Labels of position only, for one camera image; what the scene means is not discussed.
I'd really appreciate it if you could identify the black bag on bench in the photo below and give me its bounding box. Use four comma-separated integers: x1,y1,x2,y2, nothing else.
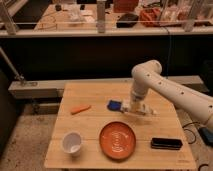
116,13,138,28

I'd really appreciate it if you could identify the black rectangular case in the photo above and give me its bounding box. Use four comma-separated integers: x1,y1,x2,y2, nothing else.
151,138,183,150

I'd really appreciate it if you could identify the white cup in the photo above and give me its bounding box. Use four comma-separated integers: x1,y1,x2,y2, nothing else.
62,132,82,157

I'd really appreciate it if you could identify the black power adapter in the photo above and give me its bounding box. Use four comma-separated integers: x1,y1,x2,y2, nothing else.
198,127,213,147

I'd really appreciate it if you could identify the orange carrot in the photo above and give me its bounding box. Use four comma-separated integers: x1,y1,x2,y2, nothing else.
70,105,91,115

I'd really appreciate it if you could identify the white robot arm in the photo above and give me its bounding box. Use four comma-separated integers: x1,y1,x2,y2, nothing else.
130,60,213,132

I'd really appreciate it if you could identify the blue sponge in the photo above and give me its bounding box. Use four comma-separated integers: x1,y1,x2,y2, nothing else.
107,100,122,112

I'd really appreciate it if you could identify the metal clamp rod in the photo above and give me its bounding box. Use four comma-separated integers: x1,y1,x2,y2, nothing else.
0,47,38,88

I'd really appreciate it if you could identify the orange box on bench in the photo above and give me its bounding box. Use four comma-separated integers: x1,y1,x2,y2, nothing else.
139,8,160,27

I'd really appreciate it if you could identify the wooden table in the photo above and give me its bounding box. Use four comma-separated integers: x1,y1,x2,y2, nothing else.
44,82,196,170

